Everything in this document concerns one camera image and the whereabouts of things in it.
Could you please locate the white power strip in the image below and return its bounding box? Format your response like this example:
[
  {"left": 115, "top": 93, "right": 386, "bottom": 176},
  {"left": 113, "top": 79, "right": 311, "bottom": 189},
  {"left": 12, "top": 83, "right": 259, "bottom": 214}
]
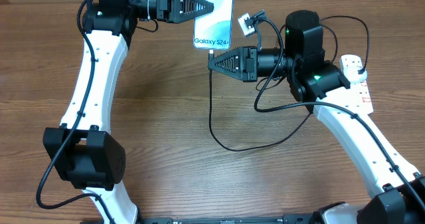
[{"left": 339, "top": 55, "right": 373, "bottom": 114}]

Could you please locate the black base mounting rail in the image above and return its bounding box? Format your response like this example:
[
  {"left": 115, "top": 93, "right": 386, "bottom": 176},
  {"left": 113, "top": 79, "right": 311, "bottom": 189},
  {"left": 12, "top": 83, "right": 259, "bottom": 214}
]
[{"left": 79, "top": 213, "right": 325, "bottom": 224}]

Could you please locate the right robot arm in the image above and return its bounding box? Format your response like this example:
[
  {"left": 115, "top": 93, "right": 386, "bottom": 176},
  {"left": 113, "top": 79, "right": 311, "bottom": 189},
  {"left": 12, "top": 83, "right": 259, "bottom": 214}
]
[{"left": 208, "top": 10, "right": 424, "bottom": 223}]

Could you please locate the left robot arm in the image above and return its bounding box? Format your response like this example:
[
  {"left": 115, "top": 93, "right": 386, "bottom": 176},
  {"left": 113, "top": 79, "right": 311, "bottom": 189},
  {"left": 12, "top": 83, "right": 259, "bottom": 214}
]
[{"left": 42, "top": 0, "right": 214, "bottom": 223}]

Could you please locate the Samsung Galaxy smartphone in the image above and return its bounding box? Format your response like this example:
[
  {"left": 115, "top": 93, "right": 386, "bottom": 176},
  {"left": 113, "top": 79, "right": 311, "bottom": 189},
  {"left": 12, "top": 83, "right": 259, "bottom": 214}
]
[{"left": 193, "top": 0, "right": 234, "bottom": 50}]

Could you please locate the white charger plug adapter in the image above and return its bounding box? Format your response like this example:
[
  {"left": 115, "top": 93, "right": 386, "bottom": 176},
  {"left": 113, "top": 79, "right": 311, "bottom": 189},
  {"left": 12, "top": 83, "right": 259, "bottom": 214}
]
[{"left": 343, "top": 66, "right": 367, "bottom": 84}]

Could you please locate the black USB charging cable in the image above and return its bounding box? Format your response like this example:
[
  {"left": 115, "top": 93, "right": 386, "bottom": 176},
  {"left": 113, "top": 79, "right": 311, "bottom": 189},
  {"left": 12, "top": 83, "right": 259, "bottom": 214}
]
[{"left": 208, "top": 15, "right": 371, "bottom": 152}]

